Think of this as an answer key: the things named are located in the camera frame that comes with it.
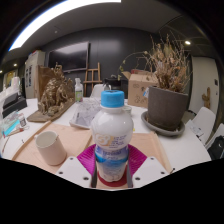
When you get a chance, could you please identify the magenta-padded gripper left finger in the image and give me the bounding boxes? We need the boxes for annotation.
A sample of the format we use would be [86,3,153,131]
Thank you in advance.
[55,143,100,189]

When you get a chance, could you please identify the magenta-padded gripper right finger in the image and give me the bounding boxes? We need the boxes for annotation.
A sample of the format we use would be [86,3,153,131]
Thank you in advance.
[125,143,169,189]

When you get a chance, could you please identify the blue-capped plastic drink bottle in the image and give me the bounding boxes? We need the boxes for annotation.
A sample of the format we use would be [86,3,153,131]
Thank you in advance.
[90,89,134,184]

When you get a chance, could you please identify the white ceramic mug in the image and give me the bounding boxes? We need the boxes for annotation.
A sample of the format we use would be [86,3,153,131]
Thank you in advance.
[34,130,68,167]

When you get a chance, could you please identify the grey round plant saucer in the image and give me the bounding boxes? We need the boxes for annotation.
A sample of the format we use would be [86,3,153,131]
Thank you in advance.
[140,110,186,138]

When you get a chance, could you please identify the small white cup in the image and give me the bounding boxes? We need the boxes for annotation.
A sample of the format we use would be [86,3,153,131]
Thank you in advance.
[123,104,133,116]

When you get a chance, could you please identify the dry plant in grey pot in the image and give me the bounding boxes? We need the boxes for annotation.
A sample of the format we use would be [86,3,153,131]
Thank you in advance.
[143,33,191,132]

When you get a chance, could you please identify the small glass jar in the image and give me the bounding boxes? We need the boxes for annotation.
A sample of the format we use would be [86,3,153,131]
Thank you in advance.
[18,113,28,128]

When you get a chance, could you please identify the black backpack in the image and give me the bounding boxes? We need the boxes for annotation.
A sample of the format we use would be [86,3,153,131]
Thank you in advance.
[207,134,224,160]

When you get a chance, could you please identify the white chair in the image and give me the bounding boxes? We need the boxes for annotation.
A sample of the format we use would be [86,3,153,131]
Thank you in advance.
[184,106,217,146]
[204,122,224,161]
[90,83,108,99]

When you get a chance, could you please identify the colourful painted picture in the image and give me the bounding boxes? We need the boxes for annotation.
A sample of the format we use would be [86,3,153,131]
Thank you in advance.
[1,111,26,138]

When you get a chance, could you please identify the green-labelled spray bottle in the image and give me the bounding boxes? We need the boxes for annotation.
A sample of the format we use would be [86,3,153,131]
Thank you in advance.
[74,77,84,103]

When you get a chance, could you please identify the golden sculpture on wooden base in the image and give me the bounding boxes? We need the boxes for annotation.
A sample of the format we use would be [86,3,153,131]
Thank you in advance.
[27,63,76,124]

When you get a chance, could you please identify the brown cardboard box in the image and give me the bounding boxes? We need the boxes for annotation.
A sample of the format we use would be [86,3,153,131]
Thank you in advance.
[121,69,159,108]

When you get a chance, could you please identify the black flat boxes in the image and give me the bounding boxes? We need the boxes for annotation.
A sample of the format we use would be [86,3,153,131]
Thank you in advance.
[1,91,28,118]

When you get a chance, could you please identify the wooden figure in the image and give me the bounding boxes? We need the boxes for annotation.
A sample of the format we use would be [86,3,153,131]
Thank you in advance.
[201,87,212,109]

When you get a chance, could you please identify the wooden easel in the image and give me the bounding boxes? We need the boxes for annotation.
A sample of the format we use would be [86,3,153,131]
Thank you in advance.
[82,62,103,98]

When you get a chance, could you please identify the white cabinet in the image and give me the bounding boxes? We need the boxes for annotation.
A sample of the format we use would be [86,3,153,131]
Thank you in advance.
[24,49,47,99]

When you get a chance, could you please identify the long ceiling light strip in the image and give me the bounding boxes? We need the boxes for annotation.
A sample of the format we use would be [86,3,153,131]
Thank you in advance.
[9,0,122,52]

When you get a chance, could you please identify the black wall screen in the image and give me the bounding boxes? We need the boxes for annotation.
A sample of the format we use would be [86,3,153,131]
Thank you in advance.
[47,41,91,73]

